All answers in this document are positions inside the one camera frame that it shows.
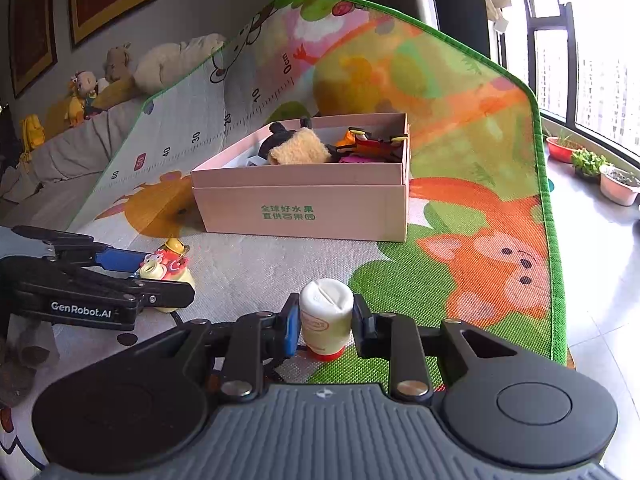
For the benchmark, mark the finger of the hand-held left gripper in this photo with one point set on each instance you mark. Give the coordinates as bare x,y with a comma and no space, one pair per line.
170,296
117,261

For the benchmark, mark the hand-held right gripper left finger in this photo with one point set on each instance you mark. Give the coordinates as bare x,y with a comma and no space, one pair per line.
291,325

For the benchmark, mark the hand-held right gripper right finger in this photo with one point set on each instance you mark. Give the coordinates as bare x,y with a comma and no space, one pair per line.
357,320

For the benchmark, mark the small white red-capped bottle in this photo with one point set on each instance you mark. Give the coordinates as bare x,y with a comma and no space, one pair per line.
325,320

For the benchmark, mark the colourful cartoon figure toy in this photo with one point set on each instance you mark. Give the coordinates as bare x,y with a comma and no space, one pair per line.
170,260

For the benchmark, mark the pink cardboard box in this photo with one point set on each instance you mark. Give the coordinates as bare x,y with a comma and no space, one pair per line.
300,210

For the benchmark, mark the black plush toy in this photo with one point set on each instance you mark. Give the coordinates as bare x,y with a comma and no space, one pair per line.
276,142

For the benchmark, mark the grey sofa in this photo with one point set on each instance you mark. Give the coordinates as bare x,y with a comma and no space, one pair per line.
65,160

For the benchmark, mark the colourful cartoon play mat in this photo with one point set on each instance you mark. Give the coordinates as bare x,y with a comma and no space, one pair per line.
450,200

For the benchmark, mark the small yellow plush toy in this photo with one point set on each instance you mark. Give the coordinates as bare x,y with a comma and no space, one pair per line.
32,132

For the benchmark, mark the yellow plush duck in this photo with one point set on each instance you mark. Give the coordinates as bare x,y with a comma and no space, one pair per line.
75,107

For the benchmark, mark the orange black toy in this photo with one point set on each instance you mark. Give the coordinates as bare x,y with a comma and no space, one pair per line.
367,147

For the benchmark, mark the tan fluffy plush toy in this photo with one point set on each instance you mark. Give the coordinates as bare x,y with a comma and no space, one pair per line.
300,147

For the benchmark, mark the small colourful doll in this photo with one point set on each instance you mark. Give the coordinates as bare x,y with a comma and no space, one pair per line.
84,82

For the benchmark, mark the brown plush animal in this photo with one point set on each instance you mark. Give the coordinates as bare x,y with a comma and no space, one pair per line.
117,62

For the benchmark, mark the beige plush pillow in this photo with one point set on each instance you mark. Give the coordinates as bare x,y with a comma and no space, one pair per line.
170,60

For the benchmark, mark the red plant pot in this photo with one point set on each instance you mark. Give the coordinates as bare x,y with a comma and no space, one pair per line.
562,150

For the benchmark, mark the dark pot with green plant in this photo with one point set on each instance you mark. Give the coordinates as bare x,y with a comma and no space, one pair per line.
590,165

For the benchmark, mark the pale plant pot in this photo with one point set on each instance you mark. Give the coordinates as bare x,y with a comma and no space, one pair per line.
620,187

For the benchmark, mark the beige hanging cloth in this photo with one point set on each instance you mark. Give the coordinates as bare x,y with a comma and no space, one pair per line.
497,0

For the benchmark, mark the dark window frame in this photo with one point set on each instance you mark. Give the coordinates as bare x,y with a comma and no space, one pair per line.
550,22

